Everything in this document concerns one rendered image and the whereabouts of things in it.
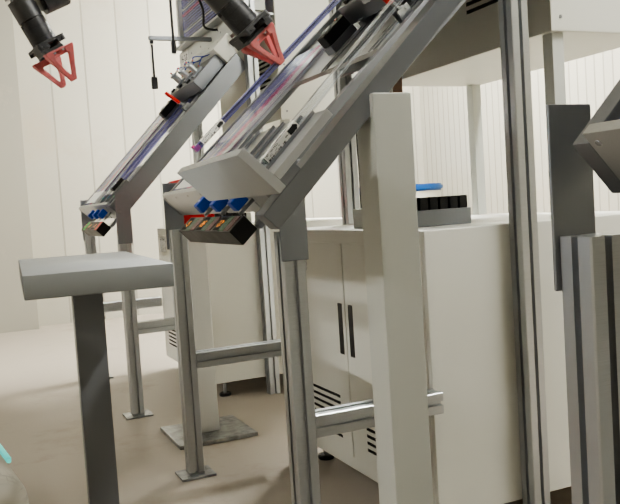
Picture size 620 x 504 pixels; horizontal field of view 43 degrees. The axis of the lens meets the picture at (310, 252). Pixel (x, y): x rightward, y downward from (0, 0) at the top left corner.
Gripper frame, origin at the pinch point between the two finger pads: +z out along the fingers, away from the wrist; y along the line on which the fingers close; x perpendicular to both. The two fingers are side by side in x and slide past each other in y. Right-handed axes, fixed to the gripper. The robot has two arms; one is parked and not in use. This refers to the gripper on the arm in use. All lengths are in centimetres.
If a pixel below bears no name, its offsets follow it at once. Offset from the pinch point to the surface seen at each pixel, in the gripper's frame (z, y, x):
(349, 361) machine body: 61, 15, 30
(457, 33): 28, 12, -44
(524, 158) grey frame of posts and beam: 44, -24, -14
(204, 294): 42, 84, 32
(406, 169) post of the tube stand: 17, -52, 19
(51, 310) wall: 53, 397, 65
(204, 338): 51, 84, 42
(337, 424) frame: 48, -23, 48
